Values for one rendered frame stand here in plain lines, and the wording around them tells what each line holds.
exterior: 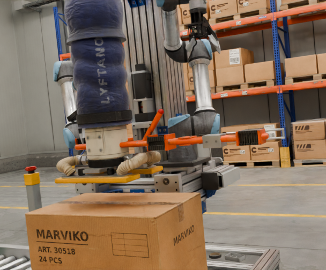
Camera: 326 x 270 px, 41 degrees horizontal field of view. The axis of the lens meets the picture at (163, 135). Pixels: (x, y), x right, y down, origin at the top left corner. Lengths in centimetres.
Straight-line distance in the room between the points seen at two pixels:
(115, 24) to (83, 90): 28
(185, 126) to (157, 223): 79
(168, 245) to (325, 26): 881
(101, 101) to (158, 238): 56
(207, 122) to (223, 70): 701
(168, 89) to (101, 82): 82
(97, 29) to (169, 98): 85
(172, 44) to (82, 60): 68
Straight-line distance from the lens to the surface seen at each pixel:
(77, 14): 172
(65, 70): 257
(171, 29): 218
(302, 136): 870
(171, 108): 243
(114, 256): 162
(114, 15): 173
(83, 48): 170
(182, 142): 157
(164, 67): 241
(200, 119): 218
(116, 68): 171
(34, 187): 277
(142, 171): 176
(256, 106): 1029
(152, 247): 152
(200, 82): 225
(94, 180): 166
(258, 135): 146
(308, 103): 1003
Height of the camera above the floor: 129
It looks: 3 degrees down
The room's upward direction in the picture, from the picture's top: 6 degrees counter-clockwise
